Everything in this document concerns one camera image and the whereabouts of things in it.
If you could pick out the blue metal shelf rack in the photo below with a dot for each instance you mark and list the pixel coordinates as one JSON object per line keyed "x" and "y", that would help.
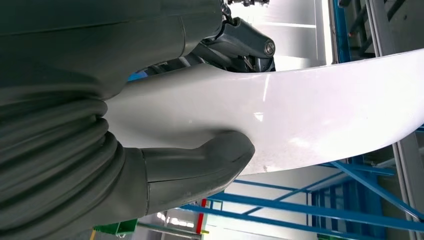
{"x": 341, "y": 33}

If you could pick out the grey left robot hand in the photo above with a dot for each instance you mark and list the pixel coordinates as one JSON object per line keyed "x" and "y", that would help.
{"x": 82, "y": 39}

